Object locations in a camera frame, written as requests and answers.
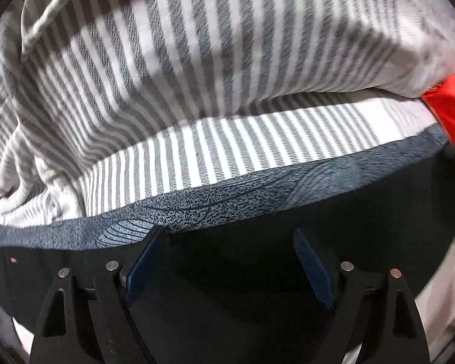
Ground black pants with patterned waistband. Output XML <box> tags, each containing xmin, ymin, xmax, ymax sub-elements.
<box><xmin>0</xmin><ymin>121</ymin><xmax>455</xmax><ymax>364</ymax></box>

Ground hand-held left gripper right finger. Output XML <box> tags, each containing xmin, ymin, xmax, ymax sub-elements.
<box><xmin>293</xmin><ymin>228</ymin><xmax>431</xmax><ymax>364</ymax></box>

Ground grey striped quilt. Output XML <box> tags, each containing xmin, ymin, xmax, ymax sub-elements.
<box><xmin>0</xmin><ymin>0</ymin><xmax>455</xmax><ymax>232</ymax></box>

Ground white grey striped bed sheet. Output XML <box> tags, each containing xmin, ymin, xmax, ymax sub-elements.
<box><xmin>0</xmin><ymin>96</ymin><xmax>455</xmax><ymax>364</ymax></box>

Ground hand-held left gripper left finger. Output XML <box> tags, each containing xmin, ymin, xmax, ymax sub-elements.
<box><xmin>29</xmin><ymin>224</ymin><xmax>167</xmax><ymax>364</ymax></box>

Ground red embroidered pillow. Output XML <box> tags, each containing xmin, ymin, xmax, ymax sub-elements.
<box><xmin>421</xmin><ymin>57</ymin><xmax>455</xmax><ymax>147</ymax></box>

